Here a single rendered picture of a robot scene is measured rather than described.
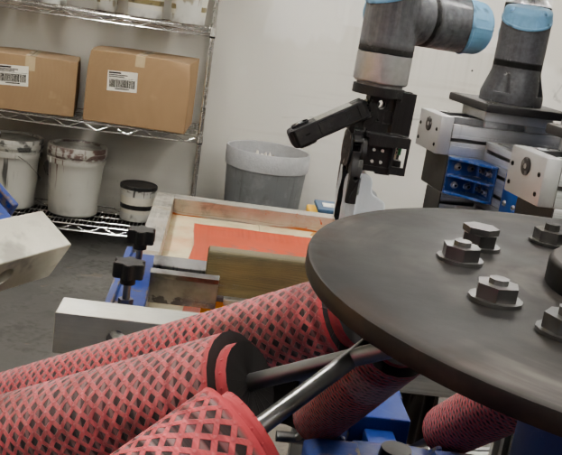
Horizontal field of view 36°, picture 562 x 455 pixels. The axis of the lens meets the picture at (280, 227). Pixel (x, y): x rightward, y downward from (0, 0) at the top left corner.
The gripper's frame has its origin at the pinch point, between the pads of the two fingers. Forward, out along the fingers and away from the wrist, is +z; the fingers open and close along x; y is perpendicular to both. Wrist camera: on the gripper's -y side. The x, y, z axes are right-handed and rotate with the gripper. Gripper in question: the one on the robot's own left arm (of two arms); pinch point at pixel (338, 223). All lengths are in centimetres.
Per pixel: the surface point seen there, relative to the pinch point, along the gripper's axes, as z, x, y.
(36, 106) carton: 38, 324, -105
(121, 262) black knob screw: 6.4, -11.0, -28.8
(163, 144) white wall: 56, 369, -41
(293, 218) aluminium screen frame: 14, 57, 1
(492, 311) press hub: -18, -88, -9
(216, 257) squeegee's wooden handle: 7.1, -0.9, -16.4
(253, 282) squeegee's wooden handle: 10.0, -1.0, -10.8
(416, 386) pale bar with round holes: 12.0, -26.0, 8.0
